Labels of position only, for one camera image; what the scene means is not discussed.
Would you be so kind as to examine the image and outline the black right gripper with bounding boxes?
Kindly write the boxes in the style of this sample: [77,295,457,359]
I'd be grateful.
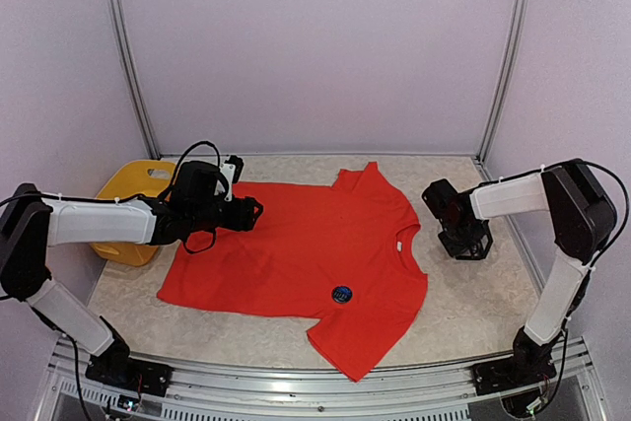
[439,216,487,256]

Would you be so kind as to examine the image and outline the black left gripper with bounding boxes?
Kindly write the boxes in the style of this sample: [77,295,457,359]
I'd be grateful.
[189,195,262,233]

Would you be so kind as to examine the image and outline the red t-shirt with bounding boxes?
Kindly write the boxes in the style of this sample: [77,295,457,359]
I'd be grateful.
[158,162,428,381]

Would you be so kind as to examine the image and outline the white round brooch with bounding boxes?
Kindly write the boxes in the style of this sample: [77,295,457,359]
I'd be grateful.
[331,286,353,305]

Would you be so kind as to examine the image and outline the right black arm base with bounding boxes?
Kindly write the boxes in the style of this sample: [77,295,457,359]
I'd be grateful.
[471,327,560,395]

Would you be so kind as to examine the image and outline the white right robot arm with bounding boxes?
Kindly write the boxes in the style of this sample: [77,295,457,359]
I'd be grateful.
[421,159,627,386]

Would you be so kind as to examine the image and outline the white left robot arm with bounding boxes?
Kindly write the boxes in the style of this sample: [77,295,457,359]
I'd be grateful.
[1,156,263,386]

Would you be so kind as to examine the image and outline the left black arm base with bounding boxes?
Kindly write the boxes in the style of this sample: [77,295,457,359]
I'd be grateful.
[86,333,173,397]

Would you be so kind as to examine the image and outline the yellow plastic basket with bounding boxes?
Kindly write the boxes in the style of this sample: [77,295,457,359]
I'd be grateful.
[91,159,177,268]

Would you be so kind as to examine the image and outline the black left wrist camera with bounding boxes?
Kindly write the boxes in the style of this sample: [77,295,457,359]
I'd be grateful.
[215,155,244,202]

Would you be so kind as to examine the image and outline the aluminium front rail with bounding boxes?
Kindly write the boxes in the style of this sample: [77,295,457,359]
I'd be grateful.
[34,336,607,421]

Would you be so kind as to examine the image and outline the right aluminium frame post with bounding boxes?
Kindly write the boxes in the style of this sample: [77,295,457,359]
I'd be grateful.
[476,0,528,167]

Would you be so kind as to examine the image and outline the aluminium frame post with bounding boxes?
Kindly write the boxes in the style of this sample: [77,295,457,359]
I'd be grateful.
[106,0,162,160]
[476,0,528,167]

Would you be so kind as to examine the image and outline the left aluminium frame post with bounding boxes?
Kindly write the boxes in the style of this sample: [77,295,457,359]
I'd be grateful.
[106,0,162,160]

